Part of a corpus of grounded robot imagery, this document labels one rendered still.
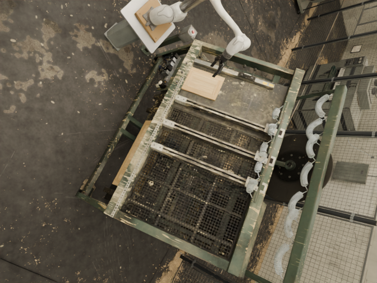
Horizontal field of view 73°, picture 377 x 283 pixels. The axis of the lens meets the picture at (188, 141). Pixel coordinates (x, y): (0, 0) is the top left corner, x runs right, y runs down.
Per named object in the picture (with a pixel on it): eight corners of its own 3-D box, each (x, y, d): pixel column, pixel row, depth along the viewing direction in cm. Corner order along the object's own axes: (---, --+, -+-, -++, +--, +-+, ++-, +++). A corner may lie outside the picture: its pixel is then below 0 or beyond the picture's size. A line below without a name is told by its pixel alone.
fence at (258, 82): (195, 60, 299) (195, 58, 296) (274, 86, 283) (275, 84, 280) (193, 63, 298) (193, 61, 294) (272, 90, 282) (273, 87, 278)
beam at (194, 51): (194, 45, 315) (194, 38, 304) (203, 48, 313) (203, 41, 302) (106, 214, 246) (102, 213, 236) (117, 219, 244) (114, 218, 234)
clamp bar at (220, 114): (178, 96, 283) (176, 83, 260) (281, 133, 263) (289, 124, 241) (174, 103, 280) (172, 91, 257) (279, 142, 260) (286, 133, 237)
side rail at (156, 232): (122, 211, 247) (118, 210, 237) (228, 260, 228) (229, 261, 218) (118, 219, 244) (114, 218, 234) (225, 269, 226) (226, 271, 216)
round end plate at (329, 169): (266, 131, 308) (339, 133, 251) (268, 133, 312) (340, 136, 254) (244, 191, 284) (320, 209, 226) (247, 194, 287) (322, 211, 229)
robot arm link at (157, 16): (147, 9, 255) (161, 2, 240) (160, 8, 267) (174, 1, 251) (151, 26, 260) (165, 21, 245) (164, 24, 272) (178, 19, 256)
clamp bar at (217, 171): (155, 142, 264) (151, 133, 242) (264, 186, 245) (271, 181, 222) (150, 150, 261) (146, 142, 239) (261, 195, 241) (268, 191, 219)
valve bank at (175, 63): (165, 51, 307) (178, 46, 289) (173, 59, 316) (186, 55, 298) (147, 83, 291) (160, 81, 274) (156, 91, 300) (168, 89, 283)
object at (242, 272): (196, 183, 301) (260, 199, 240) (203, 188, 311) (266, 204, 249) (172, 241, 280) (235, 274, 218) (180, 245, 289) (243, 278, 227)
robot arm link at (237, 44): (230, 56, 220) (238, 54, 229) (242, 44, 208) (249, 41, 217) (223, 47, 221) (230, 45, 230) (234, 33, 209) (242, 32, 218)
